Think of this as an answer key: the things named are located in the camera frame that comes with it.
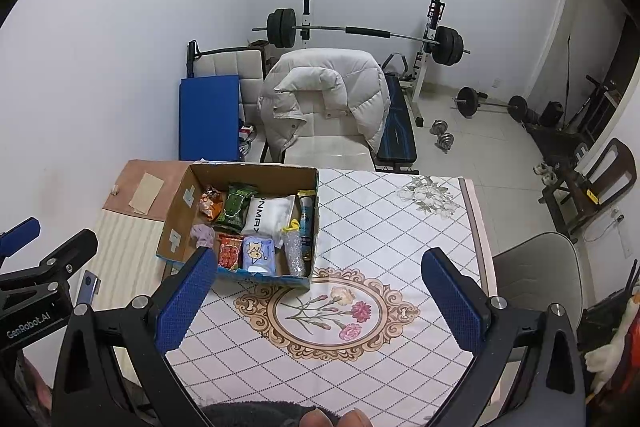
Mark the white puffer jacket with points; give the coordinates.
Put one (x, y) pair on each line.
(360, 87)

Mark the dark wooden chair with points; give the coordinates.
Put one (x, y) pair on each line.
(607, 172)

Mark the white tissue pack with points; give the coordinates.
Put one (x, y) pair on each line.
(270, 216)

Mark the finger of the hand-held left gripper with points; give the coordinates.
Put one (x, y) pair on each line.
(20, 234)
(55, 257)

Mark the clear plastic bag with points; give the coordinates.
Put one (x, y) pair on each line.
(294, 252)

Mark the black folding scooter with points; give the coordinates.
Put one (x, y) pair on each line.
(597, 97)

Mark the blue smartphone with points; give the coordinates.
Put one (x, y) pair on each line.
(88, 288)

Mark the grey shell chair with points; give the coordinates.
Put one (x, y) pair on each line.
(537, 277)

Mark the light blue tissue pack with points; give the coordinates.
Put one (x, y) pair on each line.
(259, 257)

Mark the cardboard box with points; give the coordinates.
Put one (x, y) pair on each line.
(180, 217)

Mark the chrome dumbbell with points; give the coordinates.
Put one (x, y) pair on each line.
(446, 141)
(439, 126)

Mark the dark green wipes packet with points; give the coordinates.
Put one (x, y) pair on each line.
(235, 207)

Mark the person's right hand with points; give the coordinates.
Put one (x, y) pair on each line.
(335, 419)

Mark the black weight bench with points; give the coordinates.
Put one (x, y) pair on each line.
(397, 137)

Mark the blue folded exercise mat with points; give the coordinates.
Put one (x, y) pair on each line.
(210, 117)

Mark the orange snack packet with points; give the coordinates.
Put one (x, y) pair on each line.
(211, 204)

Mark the red snack packet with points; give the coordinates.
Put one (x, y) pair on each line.
(230, 253)

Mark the racked barbell with plates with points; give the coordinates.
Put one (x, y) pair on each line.
(281, 28)

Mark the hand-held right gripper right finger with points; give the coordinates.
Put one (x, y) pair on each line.
(452, 297)

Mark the black weight block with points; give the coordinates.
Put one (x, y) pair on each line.
(550, 113)

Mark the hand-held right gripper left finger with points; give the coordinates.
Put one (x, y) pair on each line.
(186, 297)

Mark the short barbell with plates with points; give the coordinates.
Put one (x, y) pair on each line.
(517, 108)

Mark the beige paper slip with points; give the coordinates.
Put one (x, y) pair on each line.
(146, 193)

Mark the white barbell rack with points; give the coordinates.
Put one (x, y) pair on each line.
(430, 37)

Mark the white and orange plush toy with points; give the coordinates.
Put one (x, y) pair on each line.
(607, 352)

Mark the floral diamond-pattern tablecloth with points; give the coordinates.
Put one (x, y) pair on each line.
(380, 232)

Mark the dark fleece clothing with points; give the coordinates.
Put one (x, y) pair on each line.
(255, 414)

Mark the pair of small shoes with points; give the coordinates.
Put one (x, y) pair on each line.
(545, 171)

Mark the long blue snack packet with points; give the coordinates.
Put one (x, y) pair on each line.
(306, 222)

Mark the small red and white boxes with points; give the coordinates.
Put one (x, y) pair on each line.
(247, 139)

